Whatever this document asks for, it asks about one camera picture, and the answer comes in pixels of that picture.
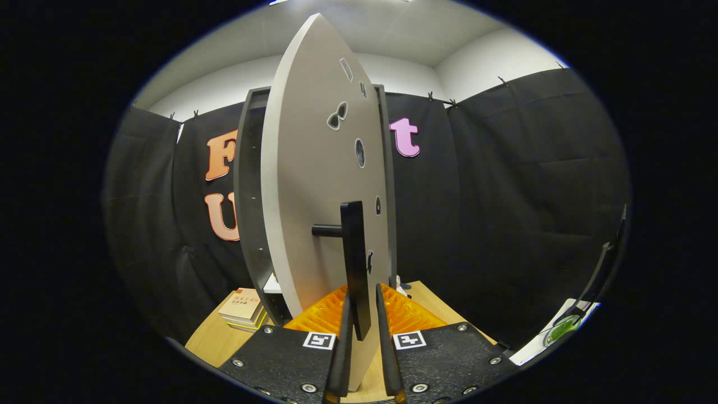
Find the white green sheet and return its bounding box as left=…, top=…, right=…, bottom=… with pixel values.
left=510, top=303, right=601, bottom=365

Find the black curved bar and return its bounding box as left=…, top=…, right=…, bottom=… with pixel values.
left=553, top=205, right=629, bottom=337

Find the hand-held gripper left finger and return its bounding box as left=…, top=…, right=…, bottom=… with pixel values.
left=218, top=283, right=355, bottom=404

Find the dark grey shoe cabinet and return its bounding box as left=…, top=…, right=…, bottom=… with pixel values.
left=233, top=84, right=399, bottom=327

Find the beige shoe cabinet door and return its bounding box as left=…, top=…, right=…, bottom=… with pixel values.
left=261, top=12, right=393, bottom=392

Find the beige orange book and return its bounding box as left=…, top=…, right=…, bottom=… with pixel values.
left=219, top=288, right=264, bottom=322

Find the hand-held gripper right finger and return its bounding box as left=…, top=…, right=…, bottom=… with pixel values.
left=375, top=283, right=519, bottom=404

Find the black backdrop cloth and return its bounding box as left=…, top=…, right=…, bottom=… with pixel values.
left=104, top=67, right=632, bottom=351

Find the yellow-edged book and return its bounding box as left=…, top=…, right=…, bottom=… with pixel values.
left=224, top=311, right=269, bottom=333

